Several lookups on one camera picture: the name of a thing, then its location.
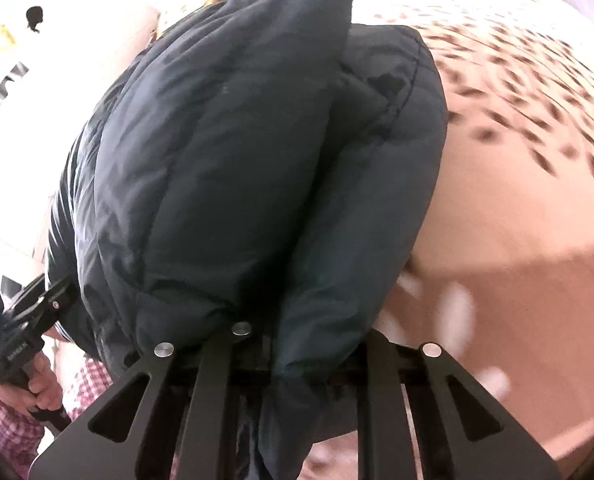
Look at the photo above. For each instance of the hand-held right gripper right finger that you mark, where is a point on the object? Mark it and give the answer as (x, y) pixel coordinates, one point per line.
(382, 375)

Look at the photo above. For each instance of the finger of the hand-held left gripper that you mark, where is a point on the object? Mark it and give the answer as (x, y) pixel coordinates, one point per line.
(42, 302)

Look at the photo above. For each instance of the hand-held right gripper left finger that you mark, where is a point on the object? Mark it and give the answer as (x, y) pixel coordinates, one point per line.
(212, 375)

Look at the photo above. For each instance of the dark blue padded jacket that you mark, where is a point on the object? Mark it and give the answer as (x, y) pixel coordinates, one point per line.
(227, 160)

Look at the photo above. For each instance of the person's left hand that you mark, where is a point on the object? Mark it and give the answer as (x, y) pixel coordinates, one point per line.
(44, 390)

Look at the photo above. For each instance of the person's plaid pajamas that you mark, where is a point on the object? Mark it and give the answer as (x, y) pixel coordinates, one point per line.
(94, 385)

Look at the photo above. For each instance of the leaf pattern plush blanket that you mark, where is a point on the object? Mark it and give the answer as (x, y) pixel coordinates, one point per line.
(527, 260)

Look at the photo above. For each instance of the grey wall sticker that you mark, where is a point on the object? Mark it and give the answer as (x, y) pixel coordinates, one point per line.
(9, 82)

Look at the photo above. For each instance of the yellow wall sticker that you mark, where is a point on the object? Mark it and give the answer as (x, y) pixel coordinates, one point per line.
(6, 37)

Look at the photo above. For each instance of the black wall sticker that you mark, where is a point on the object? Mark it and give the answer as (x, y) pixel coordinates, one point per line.
(36, 17)

